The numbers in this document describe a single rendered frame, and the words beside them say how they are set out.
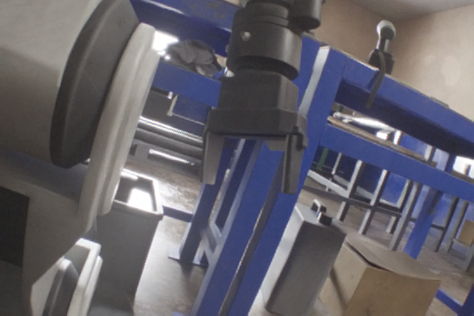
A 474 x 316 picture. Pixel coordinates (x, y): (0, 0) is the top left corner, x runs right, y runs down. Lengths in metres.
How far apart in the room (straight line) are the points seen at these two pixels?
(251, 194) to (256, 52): 0.57
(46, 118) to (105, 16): 0.08
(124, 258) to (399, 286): 1.02
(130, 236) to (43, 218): 0.78
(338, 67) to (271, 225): 0.44
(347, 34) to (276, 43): 6.74
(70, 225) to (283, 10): 0.31
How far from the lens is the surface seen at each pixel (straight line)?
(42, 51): 0.24
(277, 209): 0.95
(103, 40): 0.24
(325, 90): 0.95
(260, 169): 0.91
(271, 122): 0.38
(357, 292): 1.43
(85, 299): 0.52
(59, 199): 0.28
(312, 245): 1.26
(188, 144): 3.09
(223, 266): 0.98
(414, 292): 1.58
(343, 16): 7.16
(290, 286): 1.31
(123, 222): 1.05
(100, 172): 0.26
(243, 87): 0.41
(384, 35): 1.16
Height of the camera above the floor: 0.62
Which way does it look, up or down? 3 degrees down
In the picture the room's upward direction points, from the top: 20 degrees clockwise
